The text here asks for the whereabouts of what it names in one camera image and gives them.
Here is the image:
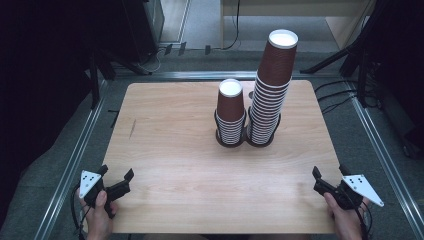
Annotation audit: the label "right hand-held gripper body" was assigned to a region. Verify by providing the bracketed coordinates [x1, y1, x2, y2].
[334, 174, 385, 211]

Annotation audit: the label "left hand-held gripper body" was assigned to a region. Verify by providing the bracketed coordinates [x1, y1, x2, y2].
[79, 170, 116, 219]

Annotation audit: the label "black cup holder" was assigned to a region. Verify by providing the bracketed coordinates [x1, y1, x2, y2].
[214, 109, 248, 149]
[245, 106, 282, 148]

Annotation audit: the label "tall stack of brown cups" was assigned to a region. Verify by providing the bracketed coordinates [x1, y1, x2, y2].
[246, 74, 293, 146]

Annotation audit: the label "person's right hand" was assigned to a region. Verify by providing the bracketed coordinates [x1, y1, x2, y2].
[323, 192, 371, 240]

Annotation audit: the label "person's left hand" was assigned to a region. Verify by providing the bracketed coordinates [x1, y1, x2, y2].
[78, 188, 119, 240]

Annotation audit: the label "black stand base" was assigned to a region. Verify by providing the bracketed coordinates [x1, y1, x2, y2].
[399, 124, 424, 160]

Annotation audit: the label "black metal stand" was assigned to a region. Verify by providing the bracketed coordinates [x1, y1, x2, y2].
[87, 49, 154, 110]

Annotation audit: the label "black curtain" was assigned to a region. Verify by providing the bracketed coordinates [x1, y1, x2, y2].
[363, 0, 424, 141]
[0, 0, 126, 228]

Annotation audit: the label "black tripod stand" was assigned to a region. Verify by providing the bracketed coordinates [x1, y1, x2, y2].
[299, 0, 389, 108]

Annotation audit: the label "short stack of brown cups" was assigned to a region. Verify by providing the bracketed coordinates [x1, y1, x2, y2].
[214, 78, 248, 146]

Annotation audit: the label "dark computer case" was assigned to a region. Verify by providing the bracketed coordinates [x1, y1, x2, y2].
[121, 0, 165, 64]

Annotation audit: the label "light wooden desk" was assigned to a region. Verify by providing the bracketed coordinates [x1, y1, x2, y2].
[219, 0, 378, 51]

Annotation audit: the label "aluminium frame rail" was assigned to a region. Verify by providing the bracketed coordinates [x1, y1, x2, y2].
[345, 81, 424, 240]
[113, 70, 348, 82]
[33, 79, 109, 240]

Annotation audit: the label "left hand-held gripper black cable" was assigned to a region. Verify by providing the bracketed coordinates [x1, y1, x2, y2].
[70, 184, 88, 240]

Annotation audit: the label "hand-held gripper black cable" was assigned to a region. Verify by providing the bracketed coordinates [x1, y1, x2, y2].
[70, 184, 88, 240]
[355, 201, 374, 240]

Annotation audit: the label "right hand-held gripper black cable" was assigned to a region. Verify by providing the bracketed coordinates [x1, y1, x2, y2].
[355, 201, 374, 240]

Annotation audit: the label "black floor cables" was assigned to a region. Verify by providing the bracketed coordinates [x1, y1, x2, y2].
[313, 79, 381, 115]

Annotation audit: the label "white floor cable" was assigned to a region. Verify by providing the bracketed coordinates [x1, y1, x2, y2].
[138, 46, 168, 74]

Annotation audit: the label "black hanging cable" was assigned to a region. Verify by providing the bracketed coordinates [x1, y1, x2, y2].
[220, 0, 242, 52]

